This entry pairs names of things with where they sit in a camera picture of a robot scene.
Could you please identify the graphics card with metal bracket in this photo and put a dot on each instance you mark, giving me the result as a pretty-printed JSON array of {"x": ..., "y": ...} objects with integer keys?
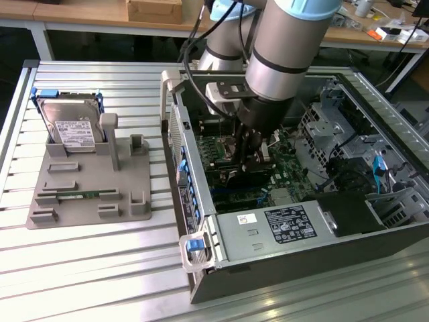
[{"x": 248, "y": 177}]

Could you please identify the green RAM stick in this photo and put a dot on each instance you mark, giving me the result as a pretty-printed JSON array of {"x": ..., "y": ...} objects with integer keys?
[{"x": 83, "y": 194}]

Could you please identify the black monitor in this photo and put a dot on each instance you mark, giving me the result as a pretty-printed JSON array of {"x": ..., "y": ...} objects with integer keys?
[{"x": 420, "y": 6}]

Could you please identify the blue card latches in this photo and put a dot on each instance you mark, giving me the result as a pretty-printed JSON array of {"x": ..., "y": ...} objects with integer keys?
[{"x": 183, "y": 165}]

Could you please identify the hard disk in blue carrier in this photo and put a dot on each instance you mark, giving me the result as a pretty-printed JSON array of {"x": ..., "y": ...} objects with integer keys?
[{"x": 67, "y": 114}]

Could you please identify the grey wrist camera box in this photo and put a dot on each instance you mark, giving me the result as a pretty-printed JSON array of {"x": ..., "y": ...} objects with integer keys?
[{"x": 221, "y": 97}]

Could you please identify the wooden desk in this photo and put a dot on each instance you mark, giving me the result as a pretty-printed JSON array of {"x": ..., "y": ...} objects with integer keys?
[
  {"x": 362, "y": 37},
  {"x": 67, "y": 13}
]

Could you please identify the brown cardboard box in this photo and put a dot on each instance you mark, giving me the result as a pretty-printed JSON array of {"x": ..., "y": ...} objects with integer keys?
[{"x": 154, "y": 11}]

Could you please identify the CPU socket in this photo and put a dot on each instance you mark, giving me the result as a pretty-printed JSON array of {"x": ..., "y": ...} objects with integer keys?
[{"x": 228, "y": 146}]

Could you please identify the blue case latch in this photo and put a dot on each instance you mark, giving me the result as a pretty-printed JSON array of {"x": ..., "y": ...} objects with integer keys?
[{"x": 194, "y": 246}]

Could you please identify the black RAM slot bank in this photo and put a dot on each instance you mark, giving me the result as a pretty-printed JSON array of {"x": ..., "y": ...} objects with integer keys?
[{"x": 209, "y": 126}]

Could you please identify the grey power supply unit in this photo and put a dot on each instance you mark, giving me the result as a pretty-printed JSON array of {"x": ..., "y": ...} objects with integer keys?
[{"x": 241, "y": 234}]

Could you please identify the white bottle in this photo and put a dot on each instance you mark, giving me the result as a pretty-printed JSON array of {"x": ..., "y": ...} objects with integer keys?
[{"x": 363, "y": 6}]

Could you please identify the green motherboard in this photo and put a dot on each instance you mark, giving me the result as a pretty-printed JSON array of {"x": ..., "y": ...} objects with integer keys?
[{"x": 288, "y": 174}]

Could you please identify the grey parts rack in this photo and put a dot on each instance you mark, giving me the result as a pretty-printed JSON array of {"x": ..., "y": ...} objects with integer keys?
[{"x": 87, "y": 174}]

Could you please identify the open black PC case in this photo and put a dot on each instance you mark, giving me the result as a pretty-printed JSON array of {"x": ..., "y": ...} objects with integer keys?
[{"x": 301, "y": 268}]

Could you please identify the metal disk bay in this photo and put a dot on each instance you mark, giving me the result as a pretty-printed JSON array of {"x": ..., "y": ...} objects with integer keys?
[{"x": 321, "y": 134}]

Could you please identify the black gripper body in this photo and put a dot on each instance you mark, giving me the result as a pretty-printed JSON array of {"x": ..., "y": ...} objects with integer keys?
[{"x": 264, "y": 114}]

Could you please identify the orange and white box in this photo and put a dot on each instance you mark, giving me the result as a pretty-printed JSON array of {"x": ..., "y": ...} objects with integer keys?
[{"x": 382, "y": 33}]

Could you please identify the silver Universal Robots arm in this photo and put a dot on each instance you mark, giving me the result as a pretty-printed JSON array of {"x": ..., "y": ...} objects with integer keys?
[{"x": 285, "y": 50}]

